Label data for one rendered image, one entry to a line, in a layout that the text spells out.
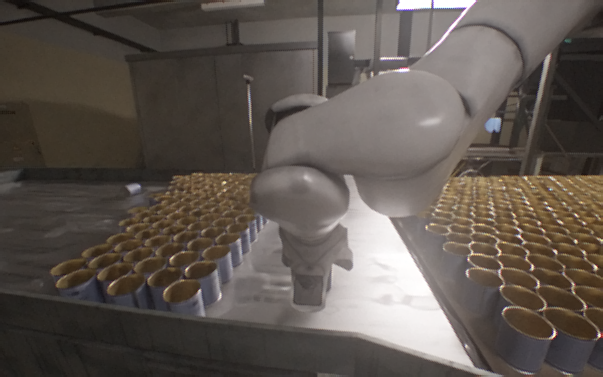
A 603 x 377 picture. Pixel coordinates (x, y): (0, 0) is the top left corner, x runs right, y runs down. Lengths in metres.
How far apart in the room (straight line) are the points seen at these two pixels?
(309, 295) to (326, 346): 0.17
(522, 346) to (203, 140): 3.36
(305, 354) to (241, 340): 0.11
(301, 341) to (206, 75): 3.25
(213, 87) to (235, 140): 0.71
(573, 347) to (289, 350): 0.45
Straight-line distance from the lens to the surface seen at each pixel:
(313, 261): 0.28
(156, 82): 3.80
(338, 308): 0.57
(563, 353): 0.61
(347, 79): 2.77
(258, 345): 0.46
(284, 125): 0.16
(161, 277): 0.63
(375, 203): 0.17
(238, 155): 3.25
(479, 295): 0.64
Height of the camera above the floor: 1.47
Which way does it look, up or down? 16 degrees down
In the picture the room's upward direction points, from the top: 1 degrees counter-clockwise
